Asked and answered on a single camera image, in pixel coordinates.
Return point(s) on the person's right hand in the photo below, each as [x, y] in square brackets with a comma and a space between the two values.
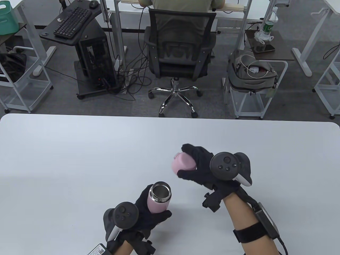
[202, 156]

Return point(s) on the person's left hand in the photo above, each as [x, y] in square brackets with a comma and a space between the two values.
[148, 223]

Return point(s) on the pink thermos cap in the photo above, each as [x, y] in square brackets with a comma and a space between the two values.
[183, 163]

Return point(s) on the pink thermos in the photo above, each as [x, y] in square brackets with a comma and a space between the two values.
[159, 204]

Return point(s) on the person's right forearm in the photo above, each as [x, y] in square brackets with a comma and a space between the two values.
[239, 212]

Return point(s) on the person's left forearm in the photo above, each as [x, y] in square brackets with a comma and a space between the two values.
[124, 249]

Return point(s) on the grey handheld controller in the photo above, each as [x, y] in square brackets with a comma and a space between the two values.
[123, 212]
[225, 164]

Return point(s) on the black wrist sensor box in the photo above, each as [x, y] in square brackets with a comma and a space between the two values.
[267, 220]
[98, 250]

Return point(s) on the grey backpack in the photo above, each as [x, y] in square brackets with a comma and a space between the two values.
[247, 82]

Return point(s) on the black mesh office chair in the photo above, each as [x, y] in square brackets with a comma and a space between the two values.
[180, 61]

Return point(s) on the white charger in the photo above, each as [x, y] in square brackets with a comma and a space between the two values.
[253, 70]

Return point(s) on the white power strip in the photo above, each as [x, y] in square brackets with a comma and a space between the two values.
[128, 77]

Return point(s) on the black smartphone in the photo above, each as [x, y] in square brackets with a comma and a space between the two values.
[265, 48]

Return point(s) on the dark brown side table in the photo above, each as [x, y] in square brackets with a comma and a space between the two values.
[21, 28]
[281, 50]

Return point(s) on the crumpled white plastic bag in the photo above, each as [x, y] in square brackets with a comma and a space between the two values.
[261, 37]

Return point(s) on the black computer tower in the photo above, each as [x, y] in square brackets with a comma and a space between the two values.
[95, 58]

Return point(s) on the clear bottle with green label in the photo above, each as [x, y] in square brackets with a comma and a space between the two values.
[268, 26]

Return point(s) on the long white desk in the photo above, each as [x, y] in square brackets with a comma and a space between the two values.
[239, 15]

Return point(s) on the white desk with T-leg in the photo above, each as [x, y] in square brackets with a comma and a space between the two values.
[309, 45]
[39, 50]

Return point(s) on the black rolling computer cart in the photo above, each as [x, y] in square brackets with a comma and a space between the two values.
[61, 41]

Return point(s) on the black keyboard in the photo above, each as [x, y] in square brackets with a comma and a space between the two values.
[71, 22]

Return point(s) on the black computer mouse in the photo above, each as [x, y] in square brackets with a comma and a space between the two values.
[93, 4]

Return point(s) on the black bag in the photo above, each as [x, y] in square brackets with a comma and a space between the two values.
[13, 66]

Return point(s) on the green plastic basket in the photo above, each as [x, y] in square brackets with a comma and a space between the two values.
[8, 21]

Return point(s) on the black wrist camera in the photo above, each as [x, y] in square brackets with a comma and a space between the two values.
[212, 203]
[144, 247]

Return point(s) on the beige wooden rail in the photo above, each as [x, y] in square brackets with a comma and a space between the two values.
[233, 8]

